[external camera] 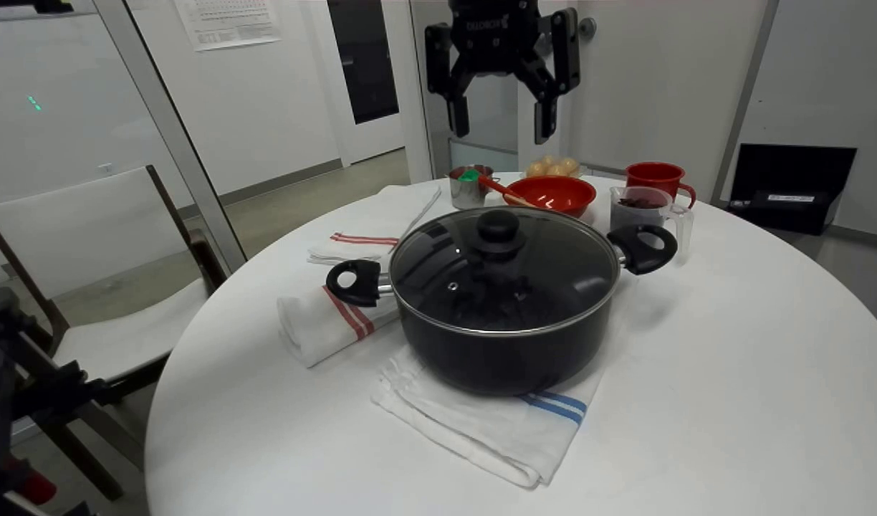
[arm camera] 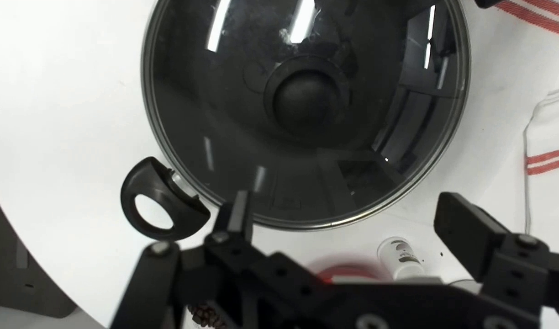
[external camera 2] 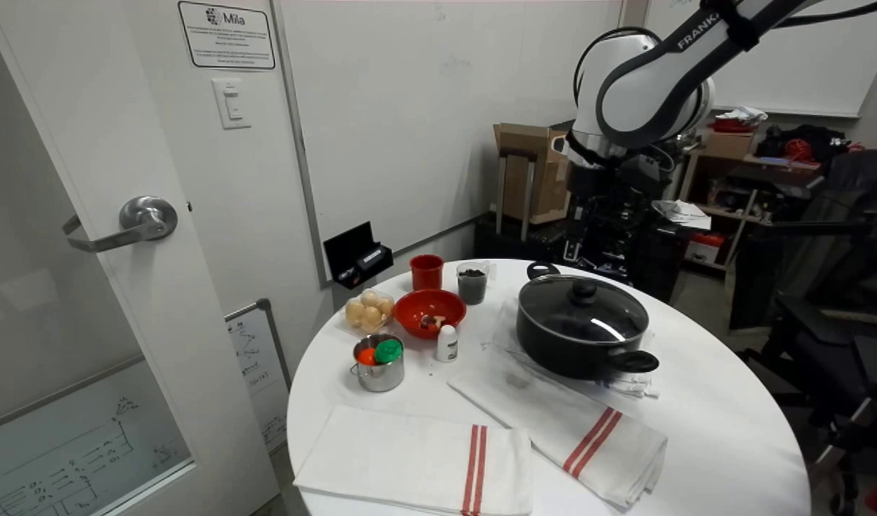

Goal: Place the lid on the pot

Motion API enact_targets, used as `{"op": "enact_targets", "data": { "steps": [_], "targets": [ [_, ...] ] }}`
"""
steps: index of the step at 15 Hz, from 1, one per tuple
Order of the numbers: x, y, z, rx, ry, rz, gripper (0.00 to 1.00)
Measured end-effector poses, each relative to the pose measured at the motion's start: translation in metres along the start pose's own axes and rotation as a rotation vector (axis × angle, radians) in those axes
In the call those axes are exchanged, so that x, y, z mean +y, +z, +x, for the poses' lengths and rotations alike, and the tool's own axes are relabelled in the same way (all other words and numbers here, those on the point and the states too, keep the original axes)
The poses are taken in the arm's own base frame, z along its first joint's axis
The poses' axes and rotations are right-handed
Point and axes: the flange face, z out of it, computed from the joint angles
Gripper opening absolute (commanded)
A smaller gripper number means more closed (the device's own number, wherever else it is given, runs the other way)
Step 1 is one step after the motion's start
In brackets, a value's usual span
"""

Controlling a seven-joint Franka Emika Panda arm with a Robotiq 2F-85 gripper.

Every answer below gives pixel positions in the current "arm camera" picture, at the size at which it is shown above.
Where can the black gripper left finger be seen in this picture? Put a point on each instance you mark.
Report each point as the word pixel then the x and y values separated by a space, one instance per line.
pixel 171 286

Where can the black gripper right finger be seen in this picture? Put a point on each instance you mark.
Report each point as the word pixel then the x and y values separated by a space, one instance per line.
pixel 505 262

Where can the glass lid black knob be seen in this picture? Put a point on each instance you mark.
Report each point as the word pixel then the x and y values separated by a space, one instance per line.
pixel 308 101

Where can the black cooking pot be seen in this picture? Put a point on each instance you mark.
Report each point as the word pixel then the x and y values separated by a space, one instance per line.
pixel 145 189

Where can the small white bottle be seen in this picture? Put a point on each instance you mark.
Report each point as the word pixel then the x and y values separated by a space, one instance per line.
pixel 399 253

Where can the flat white towel red stripes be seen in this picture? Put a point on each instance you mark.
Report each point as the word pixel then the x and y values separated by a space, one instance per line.
pixel 555 129

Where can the red bowl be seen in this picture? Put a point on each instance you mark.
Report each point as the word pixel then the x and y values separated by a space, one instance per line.
pixel 346 271

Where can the folded white towel red stripes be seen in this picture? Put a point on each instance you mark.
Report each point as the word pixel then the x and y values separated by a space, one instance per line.
pixel 547 15

